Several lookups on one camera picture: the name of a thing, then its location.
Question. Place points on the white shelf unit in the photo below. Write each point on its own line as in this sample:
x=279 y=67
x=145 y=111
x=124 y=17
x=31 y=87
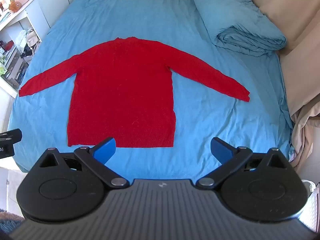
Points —
x=12 y=27

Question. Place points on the blue shag rug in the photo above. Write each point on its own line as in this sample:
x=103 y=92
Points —
x=10 y=221

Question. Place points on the white plastic bag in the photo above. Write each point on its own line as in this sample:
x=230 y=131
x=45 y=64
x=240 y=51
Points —
x=21 y=37

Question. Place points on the white keyboard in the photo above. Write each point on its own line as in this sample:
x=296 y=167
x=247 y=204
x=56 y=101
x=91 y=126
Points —
x=312 y=207

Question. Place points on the red sweater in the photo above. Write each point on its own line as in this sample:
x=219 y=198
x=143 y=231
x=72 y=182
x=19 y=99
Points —
x=122 y=90

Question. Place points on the white wardrobe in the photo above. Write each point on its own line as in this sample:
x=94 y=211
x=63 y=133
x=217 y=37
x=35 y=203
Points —
x=53 y=0

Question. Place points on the rolled blue duvet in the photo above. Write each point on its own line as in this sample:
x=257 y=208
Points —
x=225 y=12

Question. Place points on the beige curtain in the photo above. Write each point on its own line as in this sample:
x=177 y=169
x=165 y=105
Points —
x=300 y=55

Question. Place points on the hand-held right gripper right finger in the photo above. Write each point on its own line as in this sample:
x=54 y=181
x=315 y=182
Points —
x=220 y=151

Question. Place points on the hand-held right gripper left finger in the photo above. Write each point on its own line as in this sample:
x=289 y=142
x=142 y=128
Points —
x=106 y=151

